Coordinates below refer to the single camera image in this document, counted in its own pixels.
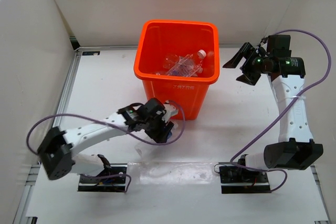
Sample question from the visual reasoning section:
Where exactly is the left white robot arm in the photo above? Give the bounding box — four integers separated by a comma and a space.
37, 98, 178, 182

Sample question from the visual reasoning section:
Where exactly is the dark blue label bottle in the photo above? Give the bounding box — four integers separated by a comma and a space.
134, 121, 179, 159

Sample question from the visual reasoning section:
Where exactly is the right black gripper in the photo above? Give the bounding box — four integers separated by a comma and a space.
223, 42, 271, 86

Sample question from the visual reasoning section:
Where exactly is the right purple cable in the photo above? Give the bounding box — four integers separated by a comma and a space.
230, 29, 331, 192

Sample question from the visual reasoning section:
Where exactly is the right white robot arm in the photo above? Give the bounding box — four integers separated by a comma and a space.
223, 35, 323, 182

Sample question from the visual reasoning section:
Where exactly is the orange plastic bin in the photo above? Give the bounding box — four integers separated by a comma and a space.
133, 19, 220, 120

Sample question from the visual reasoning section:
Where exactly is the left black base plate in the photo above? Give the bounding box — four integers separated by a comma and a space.
77, 163, 132, 193

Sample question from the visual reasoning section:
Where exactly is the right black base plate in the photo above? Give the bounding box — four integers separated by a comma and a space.
214, 163, 270, 194

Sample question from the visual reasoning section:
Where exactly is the clear apple juice bottle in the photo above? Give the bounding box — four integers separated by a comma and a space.
167, 49, 207, 77

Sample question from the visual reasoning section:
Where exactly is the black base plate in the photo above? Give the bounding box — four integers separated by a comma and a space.
77, 163, 132, 193
214, 163, 270, 194

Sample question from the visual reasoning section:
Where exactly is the green white label bottle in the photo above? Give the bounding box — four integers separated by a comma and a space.
163, 54, 183, 70

